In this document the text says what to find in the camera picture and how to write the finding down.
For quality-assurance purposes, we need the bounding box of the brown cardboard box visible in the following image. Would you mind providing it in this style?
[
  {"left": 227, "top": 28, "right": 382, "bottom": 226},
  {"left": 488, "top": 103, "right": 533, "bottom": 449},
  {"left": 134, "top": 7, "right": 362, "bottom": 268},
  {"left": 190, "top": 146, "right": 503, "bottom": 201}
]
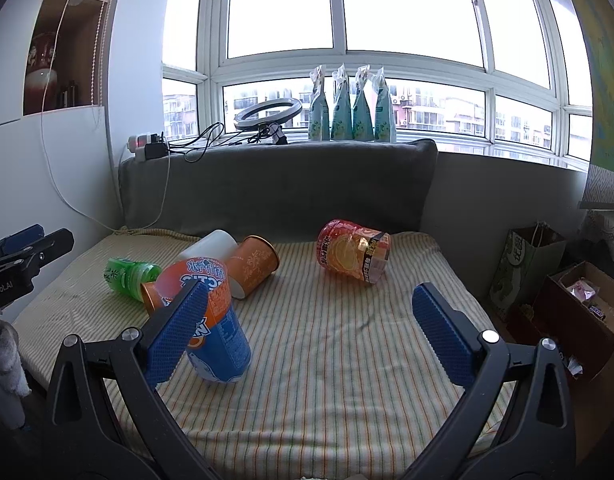
[{"left": 506, "top": 260, "right": 614, "bottom": 397}]

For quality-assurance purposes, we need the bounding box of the grey patterned cloth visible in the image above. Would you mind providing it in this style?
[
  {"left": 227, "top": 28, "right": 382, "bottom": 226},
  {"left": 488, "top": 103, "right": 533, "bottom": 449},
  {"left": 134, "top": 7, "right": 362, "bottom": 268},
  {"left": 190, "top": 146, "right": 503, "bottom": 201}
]
[{"left": 578, "top": 162, "right": 614, "bottom": 211}]

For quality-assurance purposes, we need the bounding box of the white cup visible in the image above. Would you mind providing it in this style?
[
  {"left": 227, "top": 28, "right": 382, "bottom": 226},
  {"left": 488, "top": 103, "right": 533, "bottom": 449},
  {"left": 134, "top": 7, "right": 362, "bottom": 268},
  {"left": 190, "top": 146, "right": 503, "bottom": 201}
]
[{"left": 179, "top": 229, "right": 239, "bottom": 272}]

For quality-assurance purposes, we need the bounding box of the ring light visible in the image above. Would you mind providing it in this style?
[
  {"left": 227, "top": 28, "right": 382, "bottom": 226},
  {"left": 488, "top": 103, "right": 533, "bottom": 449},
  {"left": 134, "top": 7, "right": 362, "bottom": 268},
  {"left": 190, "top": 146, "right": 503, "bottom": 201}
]
[{"left": 233, "top": 98, "right": 304, "bottom": 146}]

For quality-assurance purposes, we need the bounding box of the white lace cloth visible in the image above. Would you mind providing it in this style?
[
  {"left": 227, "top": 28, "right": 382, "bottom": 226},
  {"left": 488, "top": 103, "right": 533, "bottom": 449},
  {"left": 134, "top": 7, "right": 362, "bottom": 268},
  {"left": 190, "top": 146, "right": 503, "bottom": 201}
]
[{"left": 587, "top": 210, "right": 614, "bottom": 281}]

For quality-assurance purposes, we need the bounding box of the grey backrest cushion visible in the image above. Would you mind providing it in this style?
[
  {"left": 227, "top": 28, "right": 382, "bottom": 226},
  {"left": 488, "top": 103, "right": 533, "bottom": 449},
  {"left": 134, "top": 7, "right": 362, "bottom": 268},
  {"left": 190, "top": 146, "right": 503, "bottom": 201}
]
[{"left": 118, "top": 138, "right": 439, "bottom": 242}]

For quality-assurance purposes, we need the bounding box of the orange paper cup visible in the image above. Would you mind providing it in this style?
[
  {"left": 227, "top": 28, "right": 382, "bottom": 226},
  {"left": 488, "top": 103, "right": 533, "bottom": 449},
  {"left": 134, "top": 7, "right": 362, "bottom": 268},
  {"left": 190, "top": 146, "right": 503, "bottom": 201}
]
[
  {"left": 140, "top": 280, "right": 180, "bottom": 317},
  {"left": 226, "top": 235, "right": 281, "bottom": 301}
]

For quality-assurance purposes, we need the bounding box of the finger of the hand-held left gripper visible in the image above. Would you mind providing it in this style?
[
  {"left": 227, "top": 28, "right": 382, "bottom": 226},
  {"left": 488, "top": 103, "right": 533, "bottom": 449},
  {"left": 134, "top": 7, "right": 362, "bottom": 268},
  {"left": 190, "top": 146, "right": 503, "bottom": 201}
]
[
  {"left": 0, "top": 228, "right": 76, "bottom": 275},
  {"left": 0, "top": 224, "right": 46, "bottom": 262}
]

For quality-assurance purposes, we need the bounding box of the person's left forearm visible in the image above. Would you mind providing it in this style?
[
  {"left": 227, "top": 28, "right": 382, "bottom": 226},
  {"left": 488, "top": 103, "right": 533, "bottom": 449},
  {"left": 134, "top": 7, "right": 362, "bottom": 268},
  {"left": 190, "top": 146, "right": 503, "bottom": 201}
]
[{"left": 0, "top": 310, "right": 26, "bottom": 428}]

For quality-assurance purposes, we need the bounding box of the red orange-print cup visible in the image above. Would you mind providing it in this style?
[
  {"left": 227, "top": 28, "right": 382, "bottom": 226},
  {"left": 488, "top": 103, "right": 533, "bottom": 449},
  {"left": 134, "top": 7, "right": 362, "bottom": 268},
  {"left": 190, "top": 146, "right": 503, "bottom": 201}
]
[{"left": 316, "top": 218, "right": 391, "bottom": 287}]

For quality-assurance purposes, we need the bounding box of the striped blanket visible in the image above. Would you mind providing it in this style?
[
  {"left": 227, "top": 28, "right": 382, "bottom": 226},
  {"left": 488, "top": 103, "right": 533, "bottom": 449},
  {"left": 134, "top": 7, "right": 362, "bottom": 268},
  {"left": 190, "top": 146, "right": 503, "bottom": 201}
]
[{"left": 11, "top": 227, "right": 519, "bottom": 480}]

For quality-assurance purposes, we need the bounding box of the teal refill pouch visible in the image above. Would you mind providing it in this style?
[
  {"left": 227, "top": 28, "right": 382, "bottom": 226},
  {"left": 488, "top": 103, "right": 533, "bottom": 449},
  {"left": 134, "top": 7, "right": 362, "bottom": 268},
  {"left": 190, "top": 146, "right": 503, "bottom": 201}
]
[
  {"left": 373, "top": 66, "right": 397, "bottom": 144},
  {"left": 308, "top": 65, "right": 331, "bottom": 142},
  {"left": 330, "top": 63, "right": 353, "bottom": 142},
  {"left": 352, "top": 64, "right": 376, "bottom": 142}
]

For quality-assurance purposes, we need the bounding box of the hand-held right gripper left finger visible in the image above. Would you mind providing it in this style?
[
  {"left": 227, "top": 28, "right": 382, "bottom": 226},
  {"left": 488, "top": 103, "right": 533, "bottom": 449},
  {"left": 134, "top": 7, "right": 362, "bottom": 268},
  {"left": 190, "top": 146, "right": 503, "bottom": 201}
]
[{"left": 42, "top": 277, "right": 211, "bottom": 480}]

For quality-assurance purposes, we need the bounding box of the white cable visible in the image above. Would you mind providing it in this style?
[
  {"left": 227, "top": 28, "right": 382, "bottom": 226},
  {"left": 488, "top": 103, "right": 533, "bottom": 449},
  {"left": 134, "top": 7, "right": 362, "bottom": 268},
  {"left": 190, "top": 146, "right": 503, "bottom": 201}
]
[{"left": 40, "top": 0, "right": 173, "bottom": 237}]

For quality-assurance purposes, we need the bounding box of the pink packet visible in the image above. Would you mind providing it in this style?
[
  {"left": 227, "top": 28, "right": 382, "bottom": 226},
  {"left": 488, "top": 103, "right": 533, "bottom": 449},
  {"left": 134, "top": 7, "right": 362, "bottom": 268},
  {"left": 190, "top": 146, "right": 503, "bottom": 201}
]
[{"left": 562, "top": 280, "right": 602, "bottom": 305}]

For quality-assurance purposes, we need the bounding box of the blue and orange cup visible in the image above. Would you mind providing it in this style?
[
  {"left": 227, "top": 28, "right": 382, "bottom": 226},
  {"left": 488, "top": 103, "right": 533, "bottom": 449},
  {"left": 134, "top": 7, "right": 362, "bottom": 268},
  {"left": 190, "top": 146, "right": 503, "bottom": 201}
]
[{"left": 159, "top": 257, "right": 253, "bottom": 386}]

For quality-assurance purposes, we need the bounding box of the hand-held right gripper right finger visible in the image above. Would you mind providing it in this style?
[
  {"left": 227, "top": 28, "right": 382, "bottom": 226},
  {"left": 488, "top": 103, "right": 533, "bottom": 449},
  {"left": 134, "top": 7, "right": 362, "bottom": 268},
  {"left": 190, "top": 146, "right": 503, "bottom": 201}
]
[{"left": 411, "top": 282, "right": 576, "bottom": 480}]

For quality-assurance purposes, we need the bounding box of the wooden wall shelf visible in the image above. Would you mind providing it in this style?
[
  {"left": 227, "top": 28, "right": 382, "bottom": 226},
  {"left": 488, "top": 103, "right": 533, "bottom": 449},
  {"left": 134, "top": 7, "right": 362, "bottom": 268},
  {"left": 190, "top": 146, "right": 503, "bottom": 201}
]
[{"left": 22, "top": 0, "right": 126, "bottom": 117}]

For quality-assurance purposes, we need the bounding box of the white window frame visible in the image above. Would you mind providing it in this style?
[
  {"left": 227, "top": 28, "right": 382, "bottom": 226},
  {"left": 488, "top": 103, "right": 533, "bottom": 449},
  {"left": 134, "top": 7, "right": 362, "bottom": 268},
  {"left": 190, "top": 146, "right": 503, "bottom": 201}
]
[{"left": 161, "top": 0, "right": 596, "bottom": 172}]

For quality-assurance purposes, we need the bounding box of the green paper bag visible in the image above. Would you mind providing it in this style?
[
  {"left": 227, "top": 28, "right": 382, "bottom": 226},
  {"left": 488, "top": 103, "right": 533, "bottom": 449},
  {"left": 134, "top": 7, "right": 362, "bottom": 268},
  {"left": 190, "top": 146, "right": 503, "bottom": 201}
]
[{"left": 489, "top": 222, "right": 569, "bottom": 312}]

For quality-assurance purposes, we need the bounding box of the red and white vase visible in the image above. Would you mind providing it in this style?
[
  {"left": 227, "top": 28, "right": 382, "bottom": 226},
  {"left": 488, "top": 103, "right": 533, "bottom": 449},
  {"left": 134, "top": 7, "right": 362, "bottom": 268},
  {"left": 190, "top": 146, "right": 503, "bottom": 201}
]
[{"left": 24, "top": 32, "right": 58, "bottom": 114}]

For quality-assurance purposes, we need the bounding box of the black cable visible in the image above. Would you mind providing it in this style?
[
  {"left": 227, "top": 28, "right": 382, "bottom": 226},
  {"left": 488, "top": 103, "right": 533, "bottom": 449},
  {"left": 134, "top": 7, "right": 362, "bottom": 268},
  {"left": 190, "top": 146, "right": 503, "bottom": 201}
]
[{"left": 166, "top": 122, "right": 250, "bottom": 164}]

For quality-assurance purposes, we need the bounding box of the white power strip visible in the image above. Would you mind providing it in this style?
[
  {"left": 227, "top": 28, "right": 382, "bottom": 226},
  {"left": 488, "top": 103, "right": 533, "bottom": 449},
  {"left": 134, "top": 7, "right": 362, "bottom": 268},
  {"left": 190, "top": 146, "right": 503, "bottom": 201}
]
[{"left": 127, "top": 132, "right": 166, "bottom": 164}]

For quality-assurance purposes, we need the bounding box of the green plastic bottle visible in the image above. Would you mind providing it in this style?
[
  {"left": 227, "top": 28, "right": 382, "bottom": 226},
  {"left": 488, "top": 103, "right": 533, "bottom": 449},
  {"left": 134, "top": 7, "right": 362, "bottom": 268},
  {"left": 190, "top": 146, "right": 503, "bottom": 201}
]
[{"left": 106, "top": 257, "right": 164, "bottom": 304}]

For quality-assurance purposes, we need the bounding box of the beaded blind cord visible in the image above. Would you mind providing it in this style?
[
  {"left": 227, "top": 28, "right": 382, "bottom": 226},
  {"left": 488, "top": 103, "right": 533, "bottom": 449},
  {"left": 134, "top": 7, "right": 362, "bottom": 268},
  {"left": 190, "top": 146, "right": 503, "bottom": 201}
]
[{"left": 89, "top": 0, "right": 114, "bottom": 127}]

